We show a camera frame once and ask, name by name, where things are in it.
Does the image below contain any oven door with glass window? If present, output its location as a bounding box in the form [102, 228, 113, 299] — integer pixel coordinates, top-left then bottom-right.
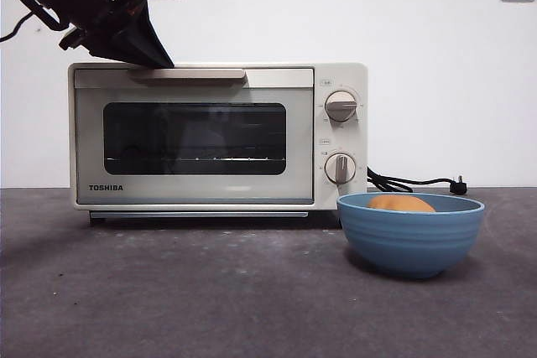
[73, 67, 315, 205]

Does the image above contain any brown potato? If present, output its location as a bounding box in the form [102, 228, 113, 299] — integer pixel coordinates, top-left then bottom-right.
[367, 194, 437, 213]

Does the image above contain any blue ribbed bowl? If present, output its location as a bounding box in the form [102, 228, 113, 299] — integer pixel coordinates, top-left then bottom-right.
[336, 192, 487, 280]

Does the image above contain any beige oven temperature knob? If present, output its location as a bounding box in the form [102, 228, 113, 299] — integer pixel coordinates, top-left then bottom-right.
[325, 90, 359, 122]

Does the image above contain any cream toaster oven body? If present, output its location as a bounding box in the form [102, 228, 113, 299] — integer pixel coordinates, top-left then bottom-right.
[68, 61, 369, 227]

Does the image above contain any beige oven timer knob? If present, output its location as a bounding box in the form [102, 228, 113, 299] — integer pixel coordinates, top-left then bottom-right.
[326, 152, 357, 185]

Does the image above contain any metal oven wire rack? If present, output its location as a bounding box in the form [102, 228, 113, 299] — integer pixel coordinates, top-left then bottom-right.
[104, 155, 287, 164]

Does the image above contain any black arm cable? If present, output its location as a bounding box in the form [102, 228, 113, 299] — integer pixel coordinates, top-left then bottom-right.
[0, 9, 43, 44]

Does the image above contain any black oven power cable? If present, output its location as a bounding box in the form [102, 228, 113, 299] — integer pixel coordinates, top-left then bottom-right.
[367, 166, 470, 196]

